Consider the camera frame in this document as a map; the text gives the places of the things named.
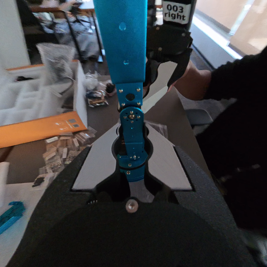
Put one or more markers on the white and orange cardboard box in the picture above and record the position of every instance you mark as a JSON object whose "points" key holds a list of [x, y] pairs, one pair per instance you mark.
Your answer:
{"points": [[41, 127]]}

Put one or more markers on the pile of small screw bags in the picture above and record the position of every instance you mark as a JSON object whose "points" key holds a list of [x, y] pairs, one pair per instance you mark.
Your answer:
{"points": [[62, 146]]}

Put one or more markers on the person's black top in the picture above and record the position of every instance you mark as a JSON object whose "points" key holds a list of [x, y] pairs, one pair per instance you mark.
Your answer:
{"points": [[239, 156]]}

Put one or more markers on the person's right hand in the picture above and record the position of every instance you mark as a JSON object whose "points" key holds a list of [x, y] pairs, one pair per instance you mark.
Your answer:
{"points": [[194, 83]]}

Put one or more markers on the blue metal bracket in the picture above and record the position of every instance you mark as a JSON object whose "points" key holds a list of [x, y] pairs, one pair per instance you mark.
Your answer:
{"points": [[10, 217]]}

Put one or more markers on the silver foil bag with parts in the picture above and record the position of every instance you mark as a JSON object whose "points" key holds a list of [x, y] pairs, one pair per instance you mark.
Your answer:
{"points": [[96, 98]]}

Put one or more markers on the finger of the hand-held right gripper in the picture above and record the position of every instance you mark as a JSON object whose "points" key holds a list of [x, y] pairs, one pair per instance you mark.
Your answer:
{"points": [[164, 75]]}

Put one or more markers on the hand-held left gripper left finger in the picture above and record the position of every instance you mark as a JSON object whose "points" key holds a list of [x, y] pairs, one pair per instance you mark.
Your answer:
{"points": [[93, 164]]}

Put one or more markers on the clear plastic bag with parts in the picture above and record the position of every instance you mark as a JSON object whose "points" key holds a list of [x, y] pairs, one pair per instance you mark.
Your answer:
{"points": [[56, 60]]}

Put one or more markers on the blue robot arm segment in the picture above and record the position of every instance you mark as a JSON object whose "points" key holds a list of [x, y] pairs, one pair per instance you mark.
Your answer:
{"points": [[123, 52]]}

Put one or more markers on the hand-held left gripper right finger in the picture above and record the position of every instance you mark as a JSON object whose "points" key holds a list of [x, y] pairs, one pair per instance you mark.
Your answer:
{"points": [[166, 166]]}

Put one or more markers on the person's right forearm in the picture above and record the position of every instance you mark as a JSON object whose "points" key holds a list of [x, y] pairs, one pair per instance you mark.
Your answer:
{"points": [[239, 77]]}

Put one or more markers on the wooden table with black legs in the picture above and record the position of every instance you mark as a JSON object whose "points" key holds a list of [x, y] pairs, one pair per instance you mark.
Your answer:
{"points": [[52, 8]]}

